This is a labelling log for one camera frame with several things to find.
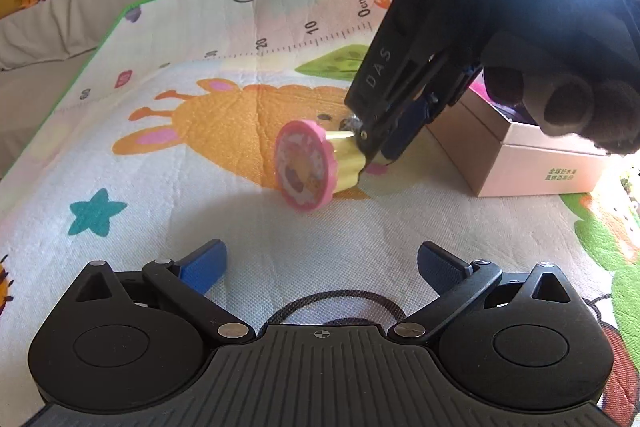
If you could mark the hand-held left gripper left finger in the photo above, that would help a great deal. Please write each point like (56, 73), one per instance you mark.
(205, 267)

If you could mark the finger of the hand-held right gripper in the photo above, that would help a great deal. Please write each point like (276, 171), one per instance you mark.
(405, 132)
(371, 147)

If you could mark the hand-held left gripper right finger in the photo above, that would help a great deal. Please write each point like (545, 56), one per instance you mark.
(440, 269)

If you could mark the pink and yellow toy cupcake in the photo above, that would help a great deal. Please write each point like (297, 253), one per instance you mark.
(300, 167)

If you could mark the beige cardboard box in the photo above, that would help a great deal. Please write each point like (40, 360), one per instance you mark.
(525, 167)

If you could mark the person's right hand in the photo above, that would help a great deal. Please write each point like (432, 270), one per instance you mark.
(565, 102)

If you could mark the printed cartoon play mat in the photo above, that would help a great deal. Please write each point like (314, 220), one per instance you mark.
(150, 207)

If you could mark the grey sofa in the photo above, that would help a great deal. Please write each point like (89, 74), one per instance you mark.
(60, 37)

